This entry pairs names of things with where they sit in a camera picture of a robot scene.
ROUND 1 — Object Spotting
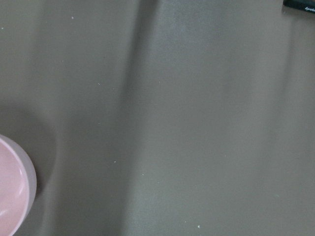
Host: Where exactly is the small pink bowl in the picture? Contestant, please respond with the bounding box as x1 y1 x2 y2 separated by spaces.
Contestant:
0 135 37 236

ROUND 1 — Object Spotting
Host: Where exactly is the black device corner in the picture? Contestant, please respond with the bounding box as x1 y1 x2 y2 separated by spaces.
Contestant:
283 0 315 13

